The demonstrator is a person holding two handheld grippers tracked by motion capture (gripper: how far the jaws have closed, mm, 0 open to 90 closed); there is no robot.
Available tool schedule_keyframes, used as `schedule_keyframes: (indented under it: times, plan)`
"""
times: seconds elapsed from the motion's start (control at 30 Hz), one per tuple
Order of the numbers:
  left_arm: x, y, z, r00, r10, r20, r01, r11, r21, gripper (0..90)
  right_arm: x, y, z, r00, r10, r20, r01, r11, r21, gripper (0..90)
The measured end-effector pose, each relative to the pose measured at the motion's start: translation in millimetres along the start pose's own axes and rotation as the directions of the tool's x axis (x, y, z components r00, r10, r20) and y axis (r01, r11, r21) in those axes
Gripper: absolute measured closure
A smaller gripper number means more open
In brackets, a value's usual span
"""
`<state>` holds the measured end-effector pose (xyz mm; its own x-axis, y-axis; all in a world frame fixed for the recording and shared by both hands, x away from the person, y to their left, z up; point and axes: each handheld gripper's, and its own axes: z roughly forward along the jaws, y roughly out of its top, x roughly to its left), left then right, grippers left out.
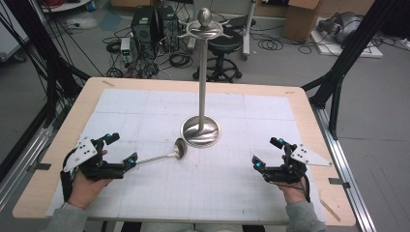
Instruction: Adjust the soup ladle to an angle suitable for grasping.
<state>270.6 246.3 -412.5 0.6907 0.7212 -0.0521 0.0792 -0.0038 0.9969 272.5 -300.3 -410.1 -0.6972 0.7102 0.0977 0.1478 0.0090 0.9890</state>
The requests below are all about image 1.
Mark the grey bag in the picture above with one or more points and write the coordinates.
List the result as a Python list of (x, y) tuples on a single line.
[(345, 25)]

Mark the black computer tower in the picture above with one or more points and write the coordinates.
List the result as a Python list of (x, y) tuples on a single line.
[(142, 25), (169, 27)]

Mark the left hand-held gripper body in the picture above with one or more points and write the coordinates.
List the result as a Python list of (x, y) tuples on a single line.
[(96, 169)]

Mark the silver metal utensil stand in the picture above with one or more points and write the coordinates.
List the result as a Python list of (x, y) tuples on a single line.
[(202, 80)]

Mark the white gridded mat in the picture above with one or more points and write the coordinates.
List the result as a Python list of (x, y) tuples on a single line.
[(225, 187)]

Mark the person's left hand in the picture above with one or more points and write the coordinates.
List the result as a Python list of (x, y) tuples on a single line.
[(85, 191)]

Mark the white flat board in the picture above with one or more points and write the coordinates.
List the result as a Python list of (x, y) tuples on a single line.
[(370, 53)]

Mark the small grey power supply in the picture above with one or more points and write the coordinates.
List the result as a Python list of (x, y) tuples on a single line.
[(125, 48)]

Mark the brown cardboard box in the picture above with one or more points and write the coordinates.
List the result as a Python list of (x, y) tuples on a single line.
[(301, 21)]

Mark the person's right hand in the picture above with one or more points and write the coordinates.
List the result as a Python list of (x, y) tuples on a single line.
[(295, 192)]

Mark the black metal frame post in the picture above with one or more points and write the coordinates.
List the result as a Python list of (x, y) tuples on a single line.
[(48, 64), (348, 54)]

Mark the black round stool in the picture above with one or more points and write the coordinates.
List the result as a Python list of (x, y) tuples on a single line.
[(225, 43)]

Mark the black metal bracket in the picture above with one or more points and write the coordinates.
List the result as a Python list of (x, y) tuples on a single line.
[(338, 182), (40, 166)]

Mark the white round table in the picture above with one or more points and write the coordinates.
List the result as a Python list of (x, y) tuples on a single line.
[(64, 5)]

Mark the wooden table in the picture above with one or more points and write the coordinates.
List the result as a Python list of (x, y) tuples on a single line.
[(83, 106)]

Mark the aluminium rail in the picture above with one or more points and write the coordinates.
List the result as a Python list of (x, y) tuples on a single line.
[(22, 164), (351, 180)]

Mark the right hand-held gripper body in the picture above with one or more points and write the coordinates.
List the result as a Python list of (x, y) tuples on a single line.
[(283, 174)]

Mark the white stand post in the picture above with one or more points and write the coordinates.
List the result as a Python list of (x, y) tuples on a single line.
[(247, 32)]

